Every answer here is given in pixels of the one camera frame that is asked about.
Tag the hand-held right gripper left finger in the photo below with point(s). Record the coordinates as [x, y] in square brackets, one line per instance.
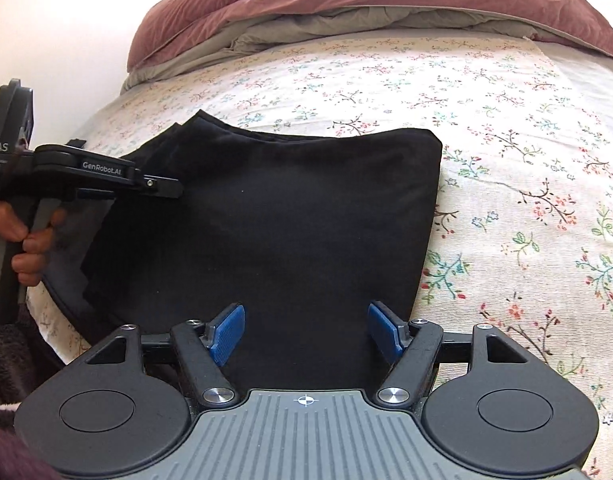
[229, 332]

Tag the person's left hand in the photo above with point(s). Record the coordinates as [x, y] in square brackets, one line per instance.
[9, 222]

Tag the grey fitted sheet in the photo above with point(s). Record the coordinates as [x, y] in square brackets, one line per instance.
[586, 75]

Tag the black pants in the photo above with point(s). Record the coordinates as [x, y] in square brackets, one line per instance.
[296, 220]

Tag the floral bed sheet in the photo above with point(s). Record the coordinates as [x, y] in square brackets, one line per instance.
[511, 185]

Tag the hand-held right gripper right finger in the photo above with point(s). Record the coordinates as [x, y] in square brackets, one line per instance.
[384, 330]

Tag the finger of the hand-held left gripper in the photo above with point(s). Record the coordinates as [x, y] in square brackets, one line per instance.
[159, 186]

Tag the dark fuzzy garment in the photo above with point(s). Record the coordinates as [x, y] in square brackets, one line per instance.
[9, 360]

